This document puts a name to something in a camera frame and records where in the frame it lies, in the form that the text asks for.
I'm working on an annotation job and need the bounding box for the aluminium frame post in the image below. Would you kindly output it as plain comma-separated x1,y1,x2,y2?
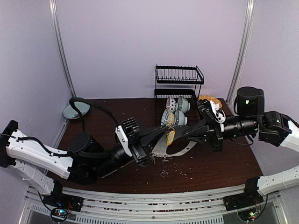
48,0,78,102
226,0,256,108

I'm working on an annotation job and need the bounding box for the aluminium front rail base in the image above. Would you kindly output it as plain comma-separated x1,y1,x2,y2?
18,183,288,224

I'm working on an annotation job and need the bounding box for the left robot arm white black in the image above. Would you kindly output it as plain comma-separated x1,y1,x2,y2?
0,118,173,207

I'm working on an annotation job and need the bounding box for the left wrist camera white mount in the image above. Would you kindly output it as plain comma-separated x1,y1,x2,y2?
115,125,132,157

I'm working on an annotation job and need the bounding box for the light blue floral plate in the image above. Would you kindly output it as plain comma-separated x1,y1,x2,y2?
63,102,91,120

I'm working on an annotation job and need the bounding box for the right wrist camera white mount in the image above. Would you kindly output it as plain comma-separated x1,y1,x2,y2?
209,100,226,124

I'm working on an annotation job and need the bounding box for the pale green bowl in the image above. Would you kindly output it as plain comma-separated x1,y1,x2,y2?
174,110,188,126
177,96,191,113

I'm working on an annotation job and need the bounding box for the black wire dish rack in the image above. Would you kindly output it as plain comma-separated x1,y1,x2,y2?
154,65,205,126

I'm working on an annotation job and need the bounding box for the pale green bowl rear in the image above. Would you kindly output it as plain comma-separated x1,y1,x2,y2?
177,96,191,113

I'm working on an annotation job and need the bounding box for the left aluminium frame post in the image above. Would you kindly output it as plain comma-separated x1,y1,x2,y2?
48,0,78,102

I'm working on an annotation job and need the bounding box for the right aluminium frame post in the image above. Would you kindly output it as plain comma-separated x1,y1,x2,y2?
226,0,256,108

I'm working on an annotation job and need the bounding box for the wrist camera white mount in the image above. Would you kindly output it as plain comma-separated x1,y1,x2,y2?
209,100,226,124
115,125,132,157

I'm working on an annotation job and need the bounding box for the key with yellow tag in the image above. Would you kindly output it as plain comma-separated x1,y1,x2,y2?
166,128,176,146

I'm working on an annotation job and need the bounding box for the pale green bowl front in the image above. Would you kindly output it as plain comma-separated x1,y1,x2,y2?
174,110,188,126

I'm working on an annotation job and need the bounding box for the yellow dotted plate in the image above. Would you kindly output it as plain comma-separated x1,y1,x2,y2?
198,95,222,109

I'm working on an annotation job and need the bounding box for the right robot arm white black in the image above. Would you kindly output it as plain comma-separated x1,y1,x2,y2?
182,86,299,206

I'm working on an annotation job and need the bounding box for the white blue patterned bowl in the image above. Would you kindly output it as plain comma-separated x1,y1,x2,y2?
165,97,178,112

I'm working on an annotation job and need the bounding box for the beige blue patterned bowl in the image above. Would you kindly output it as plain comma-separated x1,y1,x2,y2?
161,109,176,126

